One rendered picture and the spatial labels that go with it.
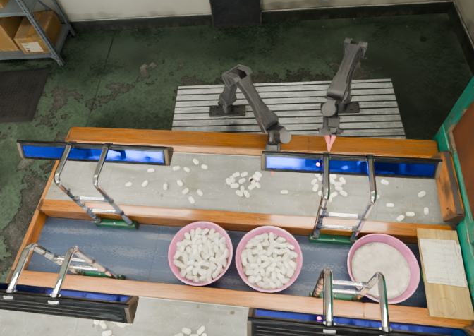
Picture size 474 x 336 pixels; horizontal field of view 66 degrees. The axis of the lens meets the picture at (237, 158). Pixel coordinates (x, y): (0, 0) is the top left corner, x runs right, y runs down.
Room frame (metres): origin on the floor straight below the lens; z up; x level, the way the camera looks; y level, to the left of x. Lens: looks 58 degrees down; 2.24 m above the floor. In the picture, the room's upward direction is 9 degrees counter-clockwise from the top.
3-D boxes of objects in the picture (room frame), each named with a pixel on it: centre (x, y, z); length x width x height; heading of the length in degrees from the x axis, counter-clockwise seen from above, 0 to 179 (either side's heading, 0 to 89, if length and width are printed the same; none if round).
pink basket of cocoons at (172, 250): (0.50, 0.21, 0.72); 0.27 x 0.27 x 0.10
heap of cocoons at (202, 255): (0.50, 0.21, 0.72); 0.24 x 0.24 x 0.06
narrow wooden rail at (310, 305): (0.31, 0.14, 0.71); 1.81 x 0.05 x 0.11; 76
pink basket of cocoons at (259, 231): (0.43, -0.06, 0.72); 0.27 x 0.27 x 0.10
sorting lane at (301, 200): (0.80, 0.02, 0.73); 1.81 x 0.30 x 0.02; 76
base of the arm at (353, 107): (1.18, -0.58, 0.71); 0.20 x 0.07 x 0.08; 80
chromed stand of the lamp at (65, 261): (0.41, 0.67, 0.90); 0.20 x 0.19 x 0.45; 76
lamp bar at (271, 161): (0.64, -0.39, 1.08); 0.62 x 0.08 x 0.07; 76
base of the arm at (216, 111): (1.28, 0.01, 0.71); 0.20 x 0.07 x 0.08; 80
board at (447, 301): (0.27, -0.70, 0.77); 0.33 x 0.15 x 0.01; 166
